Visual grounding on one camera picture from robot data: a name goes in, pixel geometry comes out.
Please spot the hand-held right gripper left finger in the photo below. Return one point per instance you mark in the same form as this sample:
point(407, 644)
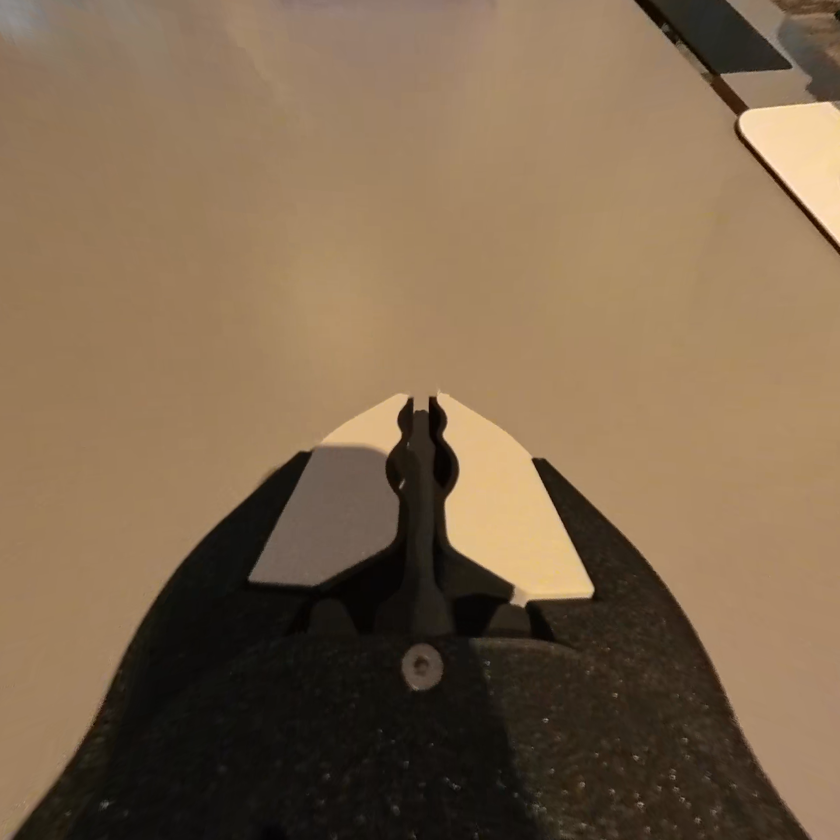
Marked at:
point(328, 512)

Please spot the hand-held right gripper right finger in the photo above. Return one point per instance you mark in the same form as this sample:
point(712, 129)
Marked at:
point(505, 512)

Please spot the white rounded board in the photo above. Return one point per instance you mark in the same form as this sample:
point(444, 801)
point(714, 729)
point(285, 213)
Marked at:
point(797, 164)

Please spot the dark flat panel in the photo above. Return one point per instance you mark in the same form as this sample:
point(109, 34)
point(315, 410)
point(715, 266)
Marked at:
point(728, 36)

